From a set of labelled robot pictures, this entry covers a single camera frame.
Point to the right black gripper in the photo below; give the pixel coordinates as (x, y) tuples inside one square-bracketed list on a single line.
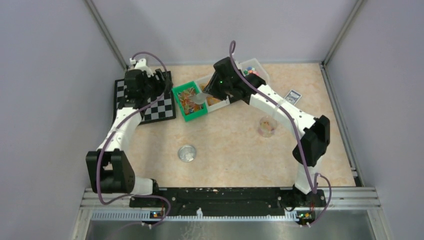
[(211, 89)]

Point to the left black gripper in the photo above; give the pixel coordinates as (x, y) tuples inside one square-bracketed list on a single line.
[(161, 86)]

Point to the clear plastic scoop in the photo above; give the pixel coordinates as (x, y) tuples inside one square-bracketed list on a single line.
[(199, 98)]

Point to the green candy bin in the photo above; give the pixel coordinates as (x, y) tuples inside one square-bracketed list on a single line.
[(188, 108)]

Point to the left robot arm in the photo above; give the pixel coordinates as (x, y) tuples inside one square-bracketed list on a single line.
[(108, 166)]

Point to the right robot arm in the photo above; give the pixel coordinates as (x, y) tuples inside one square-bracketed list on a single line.
[(312, 133)]

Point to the white bin orange candies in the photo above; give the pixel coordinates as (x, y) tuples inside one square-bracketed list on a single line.
[(212, 103)]

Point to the white bin colourful candies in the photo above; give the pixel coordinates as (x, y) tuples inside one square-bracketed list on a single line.
[(253, 66)]

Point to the clear plastic cup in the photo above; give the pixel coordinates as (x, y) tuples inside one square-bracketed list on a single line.
[(267, 126)]

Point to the blue playing card box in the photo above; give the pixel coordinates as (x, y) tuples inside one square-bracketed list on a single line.
[(293, 97)]

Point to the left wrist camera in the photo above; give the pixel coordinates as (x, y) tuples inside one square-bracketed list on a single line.
[(140, 64)]

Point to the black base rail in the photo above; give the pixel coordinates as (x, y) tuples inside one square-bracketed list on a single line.
[(231, 201)]

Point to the white cable duct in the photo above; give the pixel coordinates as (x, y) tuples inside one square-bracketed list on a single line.
[(152, 216)]

